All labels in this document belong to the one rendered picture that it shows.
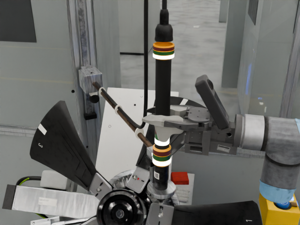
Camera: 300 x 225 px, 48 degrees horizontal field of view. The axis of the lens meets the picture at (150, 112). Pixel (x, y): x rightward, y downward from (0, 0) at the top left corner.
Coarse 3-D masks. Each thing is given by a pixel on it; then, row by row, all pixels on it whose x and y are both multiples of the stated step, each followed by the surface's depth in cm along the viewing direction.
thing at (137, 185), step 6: (138, 168) 93; (132, 174) 93; (138, 174) 91; (144, 174) 89; (132, 180) 92; (138, 180) 89; (144, 180) 87; (126, 186) 92; (132, 186) 90; (138, 186) 87; (144, 186) 86; (138, 192) 86
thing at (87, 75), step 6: (84, 66) 133; (90, 66) 133; (84, 72) 128; (90, 72) 128; (96, 72) 128; (84, 78) 124; (90, 78) 125; (96, 78) 126; (102, 78) 127; (84, 84) 126; (90, 84) 126; (102, 84) 128; (84, 90) 127; (90, 90) 127; (96, 90) 128
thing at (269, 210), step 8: (264, 200) 112; (264, 208) 111; (272, 208) 106; (280, 208) 106; (288, 208) 105; (296, 208) 106; (264, 216) 110; (272, 216) 106; (280, 216) 106; (288, 216) 105; (296, 216) 104; (264, 224) 109; (272, 224) 107; (280, 224) 107; (288, 224) 106; (296, 224) 106
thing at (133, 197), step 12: (108, 192) 84; (120, 192) 83; (132, 192) 83; (108, 204) 83; (120, 204) 83; (132, 204) 83; (144, 204) 85; (96, 216) 82; (108, 216) 82; (132, 216) 81
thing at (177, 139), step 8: (176, 96) 97; (176, 104) 95; (192, 104) 92; (200, 104) 91; (152, 128) 97; (152, 136) 95; (176, 136) 88; (144, 144) 96; (152, 144) 93; (176, 144) 87; (144, 152) 94; (144, 160) 92; (144, 168) 89
